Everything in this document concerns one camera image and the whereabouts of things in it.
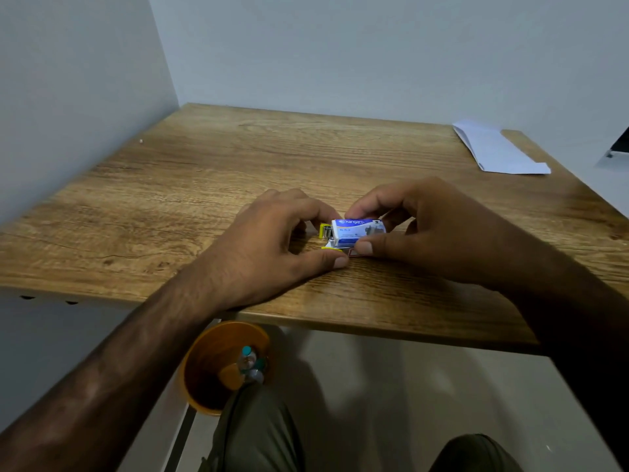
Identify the person's leg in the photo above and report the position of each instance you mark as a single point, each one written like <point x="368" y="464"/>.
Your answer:
<point x="474" y="457"/>
<point x="255" y="432"/>

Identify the orange waste bin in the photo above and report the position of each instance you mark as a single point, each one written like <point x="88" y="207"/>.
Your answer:
<point x="211" y="373"/>

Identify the person's left forearm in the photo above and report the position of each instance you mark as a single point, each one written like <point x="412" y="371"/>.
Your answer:
<point x="98" y="373"/>

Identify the yellow and silver stapler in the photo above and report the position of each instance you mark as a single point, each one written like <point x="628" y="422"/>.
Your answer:
<point x="326" y="232"/>

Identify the person's right forearm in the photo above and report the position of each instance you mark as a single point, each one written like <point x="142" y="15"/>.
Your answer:
<point x="585" y="329"/>

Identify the black window frame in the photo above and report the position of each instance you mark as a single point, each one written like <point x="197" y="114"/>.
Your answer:
<point x="620" y="144"/>

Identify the blue staples box sleeve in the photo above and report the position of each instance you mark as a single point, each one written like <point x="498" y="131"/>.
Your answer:
<point x="351" y="230"/>

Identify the person's left leg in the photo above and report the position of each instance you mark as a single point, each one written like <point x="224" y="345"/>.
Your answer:
<point x="255" y="432"/>

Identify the person's left hand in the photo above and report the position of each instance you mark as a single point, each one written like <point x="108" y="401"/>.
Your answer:
<point x="260" y="255"/>

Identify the white papers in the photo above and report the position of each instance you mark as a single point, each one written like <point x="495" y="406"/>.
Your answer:
<point x="496" y="152"/>

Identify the black table leg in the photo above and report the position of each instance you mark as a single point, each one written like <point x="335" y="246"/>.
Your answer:
<point x="179" y="439"/>

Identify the person's right leg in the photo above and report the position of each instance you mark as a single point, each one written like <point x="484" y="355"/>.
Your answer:
<point x="474" y="457"/>

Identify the person's right hand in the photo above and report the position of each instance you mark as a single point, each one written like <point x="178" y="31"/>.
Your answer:
<point x="452" y="231"/>

